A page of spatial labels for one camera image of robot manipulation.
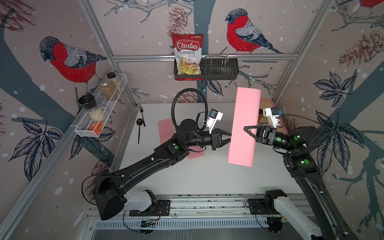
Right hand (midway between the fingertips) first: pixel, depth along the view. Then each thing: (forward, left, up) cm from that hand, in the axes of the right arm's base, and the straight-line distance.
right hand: (244, 130), depth 56 cm
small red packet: (+3, +63, -4) cm, 63 cm away
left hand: (-3, +3, 0) cm, 4 cm away
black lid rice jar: (+10, +66, -3) cm, 67 cm away
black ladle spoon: (+33, +64, -39) cm, 82 cm away
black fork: (+45, +66, -39) cm, 89 cm away
